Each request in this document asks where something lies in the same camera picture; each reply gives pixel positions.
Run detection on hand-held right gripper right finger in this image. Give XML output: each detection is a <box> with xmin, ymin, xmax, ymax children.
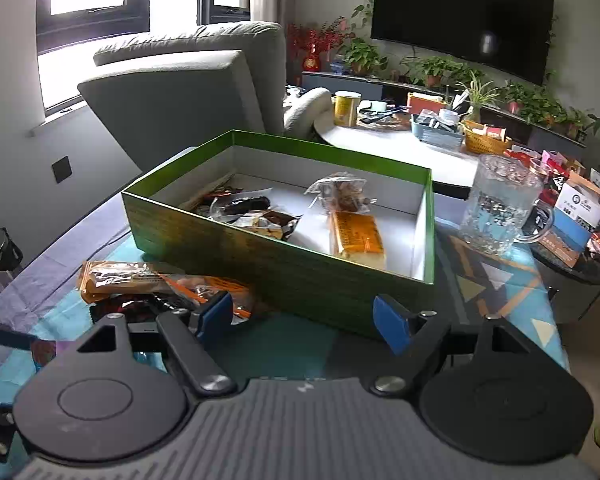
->
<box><xmin>370</xmin><ymin>294</ymin><xmax>518</xmax><ymax>396</ymax></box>

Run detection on yellow can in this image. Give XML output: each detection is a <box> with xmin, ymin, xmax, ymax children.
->
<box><xmin>333</xmin><ymin>91</ymin><xmax>363</xmax><ymax>128</ymax></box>

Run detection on black wall television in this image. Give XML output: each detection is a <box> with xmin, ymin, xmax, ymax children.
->
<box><xmin>370</xmin><ymin>0</ymin><xmax>556</xmax><ymax>87</ymax></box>

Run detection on clear crinkled snack packet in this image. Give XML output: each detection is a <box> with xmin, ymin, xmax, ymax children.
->
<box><xmin>304</xmin><ymin>171</ymin><xmax>377</xmax><ymax>217</ymax></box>

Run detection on orange box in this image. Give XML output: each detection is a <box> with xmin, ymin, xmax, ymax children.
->
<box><xmin>406</xmin><ymin>92</ymin><xmax>448</xmax><ymax>116</ymax></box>

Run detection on row of potted green plants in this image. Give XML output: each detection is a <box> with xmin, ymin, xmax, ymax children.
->
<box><xmin>337</xmin><ymin>37</ymin><xmax>600</xmax><ymax>141</ymax></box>

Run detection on green cardboard box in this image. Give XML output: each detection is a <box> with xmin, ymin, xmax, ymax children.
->
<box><xmin>121</xmin><ymin>129</ymin><xmax>436</xmax><ymax>343</ymax></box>

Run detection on blue white carton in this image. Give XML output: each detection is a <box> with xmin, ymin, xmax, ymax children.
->
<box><xmin>537</xmin><ymin>175</ymin><xmax>600</xmax><ymax>268</ymax></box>

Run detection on black packets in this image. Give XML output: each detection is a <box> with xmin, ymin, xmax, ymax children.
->
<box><xmin>357</xmin><ymin>100</ymin><xmax>411</xmax><ymax>128</ymax></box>

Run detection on grey plastic tray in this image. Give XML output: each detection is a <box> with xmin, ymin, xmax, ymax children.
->
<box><xmin>411</xmin><ymin>112</ymin><xmax>465</xmax><ymax>147</ymax></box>

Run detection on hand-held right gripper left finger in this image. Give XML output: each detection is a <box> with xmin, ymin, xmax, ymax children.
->
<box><xmin>72</xmin><ymin>290</ymin><xmax>237</xmax><ymax>397</ymax></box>

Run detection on clear glass mug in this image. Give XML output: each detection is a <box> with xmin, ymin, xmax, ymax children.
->
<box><xmin>457</xmin><ymin>154</ymin><xmax>553</xmax><ymax>257</ymax></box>

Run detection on black wall socket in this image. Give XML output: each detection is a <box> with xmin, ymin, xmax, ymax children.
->
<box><xmin>51</xmin><ymin>155</ymin><xmax>72</xmax><ymax>184</ymax></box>

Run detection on dark glossy snack packet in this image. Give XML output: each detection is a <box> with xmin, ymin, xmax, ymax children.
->
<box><xmin>210</xmin><ymin>194</ymin><xmax>272</xmax><ymax>221</ymax></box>

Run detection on grey armchair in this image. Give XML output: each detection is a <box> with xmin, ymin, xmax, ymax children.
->
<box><xmin>76</xmin><ymin>21</ymin><xmax>333</xmax><ymax>173</ymax></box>

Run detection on pale purple tablecloth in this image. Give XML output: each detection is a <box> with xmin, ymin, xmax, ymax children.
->
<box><xmin>0</xmin><ymin>145</ymin><xmax>201</xmax><ymax>386</ymax></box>

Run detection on orange topped clear snack packet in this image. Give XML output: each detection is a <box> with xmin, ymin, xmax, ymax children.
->
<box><xmin>165</xmin><ymin>275</ymin><xmax>253</xmax><ymax>323</ymax></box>

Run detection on dark red snack packet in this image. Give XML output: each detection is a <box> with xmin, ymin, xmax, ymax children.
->
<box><xmin>89</xmin><ymin>294</ymin><xmax>156</xmax><ymax>323</ymax></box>

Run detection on red flower arrangement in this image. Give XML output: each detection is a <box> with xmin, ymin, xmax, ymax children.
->
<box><xmin>286</xmin><ymin>17</ymin><xmax>353</xmax><ymax>73</ymax></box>

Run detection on tan orange biscuit packet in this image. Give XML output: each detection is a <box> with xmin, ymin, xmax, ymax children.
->
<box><xmin>77</xmin><ymin>260</ymin><xmax>186</xmax><ymax>303</ymax></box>

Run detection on white round coffee table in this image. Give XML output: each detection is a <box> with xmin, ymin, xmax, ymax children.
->
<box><xmin>312</xmin><ymin>105</ymin><xmax>481</xmax><ymax>200</ymax></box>

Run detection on spider plant in vase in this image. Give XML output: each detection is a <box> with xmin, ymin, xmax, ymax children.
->
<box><xmin>455</xmin><ymin>72</ymin><xmax>501</xmax><ymax>123</ymax></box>

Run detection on dark round side table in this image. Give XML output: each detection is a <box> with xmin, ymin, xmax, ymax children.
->
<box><xmin>525</xmin><ymin>200</ymin><xmax>600</xmax><ymax>325</ymax></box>

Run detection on yellow wicker basket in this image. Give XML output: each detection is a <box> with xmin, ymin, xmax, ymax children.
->
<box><xmin>462</xmin><ymin>120</ymin><xmax>513</xmax><ymax>156</ymax></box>

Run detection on brown snack packet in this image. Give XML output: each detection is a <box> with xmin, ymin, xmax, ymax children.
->
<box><xmin>234</xmin><ymin>210</ymin><xmax>302</xmax><ymax>241</ymax></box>

